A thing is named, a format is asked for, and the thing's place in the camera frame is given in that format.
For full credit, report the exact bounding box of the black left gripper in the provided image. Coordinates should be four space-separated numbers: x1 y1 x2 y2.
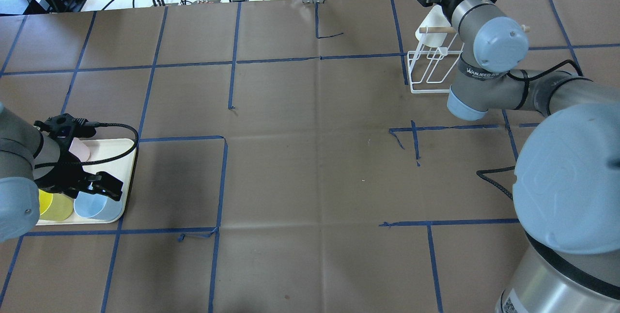
33 114 124 201

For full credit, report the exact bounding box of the light blue cup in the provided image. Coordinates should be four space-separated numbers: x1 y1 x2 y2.
74 192 124 221

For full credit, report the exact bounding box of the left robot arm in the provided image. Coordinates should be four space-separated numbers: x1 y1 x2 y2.
0 106 138 241

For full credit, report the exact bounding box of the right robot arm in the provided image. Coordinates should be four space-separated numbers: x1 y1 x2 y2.
417 0 620 313

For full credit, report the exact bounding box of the pink cup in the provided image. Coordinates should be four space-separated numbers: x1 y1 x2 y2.
69 137 91 162

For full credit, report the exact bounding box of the yellow cup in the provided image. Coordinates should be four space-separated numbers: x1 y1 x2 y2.
38 190 74 221

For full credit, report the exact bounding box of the beige serving tray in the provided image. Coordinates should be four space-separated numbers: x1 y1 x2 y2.
34 139 138 226

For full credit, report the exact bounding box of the white wire cup rack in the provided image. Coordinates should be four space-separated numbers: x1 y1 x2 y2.
406 28 465 94

